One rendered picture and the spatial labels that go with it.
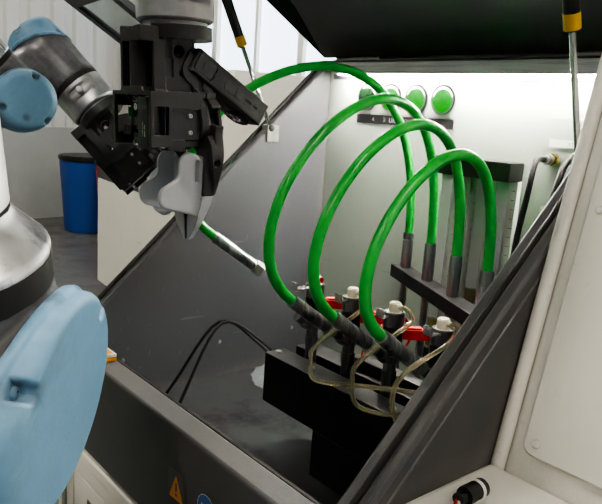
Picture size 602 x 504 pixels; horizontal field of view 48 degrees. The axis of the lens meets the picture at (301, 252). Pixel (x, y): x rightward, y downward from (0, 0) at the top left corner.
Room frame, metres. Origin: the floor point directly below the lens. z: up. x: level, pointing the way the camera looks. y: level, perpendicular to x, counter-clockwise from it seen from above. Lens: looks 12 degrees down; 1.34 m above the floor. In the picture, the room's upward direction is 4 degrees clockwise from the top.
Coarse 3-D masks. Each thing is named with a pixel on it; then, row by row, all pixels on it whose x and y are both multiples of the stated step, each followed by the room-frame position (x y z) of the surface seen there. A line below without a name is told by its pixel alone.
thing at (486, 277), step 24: (432, 168) 0.76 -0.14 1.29; (480, 168) 0.82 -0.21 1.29; (408, 192) 0.74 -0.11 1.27; (384, 216) 0.73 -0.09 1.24; (384, 240) 0.72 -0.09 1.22; (360, 288) 0.71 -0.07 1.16; (480, 288) 0.85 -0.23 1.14; (360, 312) 0.71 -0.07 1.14; (384, 336) 0.73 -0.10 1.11; (408, 360) 0.75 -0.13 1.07
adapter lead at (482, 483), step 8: (472, 480) 0.62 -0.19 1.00; (480, 480) 0.62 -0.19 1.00; (464, 488) 0.60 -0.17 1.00; (472, 488) 0.60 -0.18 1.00; (480, 488) 0.61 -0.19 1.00; (488, 488) 0.61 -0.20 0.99; (456, 496) 0.59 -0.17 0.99; (464, 496) 0.59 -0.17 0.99; (472, 496) 0.59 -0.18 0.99; (480, 496) 0.60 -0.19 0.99
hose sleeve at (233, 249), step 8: (216, 240) 1.00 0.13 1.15; (224, 240) 1.01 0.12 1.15; (224, 248) 1.01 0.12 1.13; (232, 248) 1.01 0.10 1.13; (240, 248) 1.02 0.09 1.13; (232, 256) 1.02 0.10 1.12; (240, 256) 1.01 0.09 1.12; (248, 256) 1.02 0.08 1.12; (248, 264) 1.02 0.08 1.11; (256, 264) 1.03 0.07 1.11
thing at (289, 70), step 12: (276, 72) 1.03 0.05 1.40; (288, 72) 1.04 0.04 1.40; (300, 72) 1.05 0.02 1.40; (348, 72) 1.07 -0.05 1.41; (360, 72) 1.07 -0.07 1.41; (252, 84) 1.02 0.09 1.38; (264, 84) 1.03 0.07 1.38; (372, 84) 1.08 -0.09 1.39; (396, 108) 1.10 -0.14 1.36; (396, 120) 1.10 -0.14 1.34; (408, 144) 1.10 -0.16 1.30; (408, 156) 1.11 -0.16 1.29; (408, 168) 1.11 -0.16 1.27; (408, 180) 1.11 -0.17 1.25; (408, 204) 1.11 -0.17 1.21; (408, 216) 1.11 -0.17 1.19; (204, 228) 1.00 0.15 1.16; (408, 228) 1.11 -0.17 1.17
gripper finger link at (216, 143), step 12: (216, 132) 0.68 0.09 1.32; (204, 144) 0.68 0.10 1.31; (216, 144) 0.68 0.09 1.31; (204, 156) 0.68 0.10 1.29; (216, 156) 0.67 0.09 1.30; (204, 168) 0.68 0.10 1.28; (216, 168) 0.68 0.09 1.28; (204, 180) 0.68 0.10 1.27; (216, 180) 0.68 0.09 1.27; (204, 192) 0.68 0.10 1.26
